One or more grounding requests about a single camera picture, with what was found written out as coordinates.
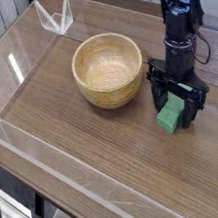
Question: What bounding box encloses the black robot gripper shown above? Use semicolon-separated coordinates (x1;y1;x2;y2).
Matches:
146;58;209;128

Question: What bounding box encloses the green rectangular block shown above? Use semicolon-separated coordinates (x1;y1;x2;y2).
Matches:
156;91;186;134

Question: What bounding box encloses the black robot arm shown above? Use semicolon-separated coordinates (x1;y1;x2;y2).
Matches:
146;0;209;128

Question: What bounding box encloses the brown wooden bowl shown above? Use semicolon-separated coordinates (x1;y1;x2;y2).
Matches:
71;32;143;110

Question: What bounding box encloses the clear acrylic front barrier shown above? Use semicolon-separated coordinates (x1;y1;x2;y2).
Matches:
0;63;195;218

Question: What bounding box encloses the black table leg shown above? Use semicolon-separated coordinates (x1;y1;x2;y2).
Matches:
34;194;45;218

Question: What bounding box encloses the clear acrylic corner bracket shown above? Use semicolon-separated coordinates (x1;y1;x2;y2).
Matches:
34;0;73;35

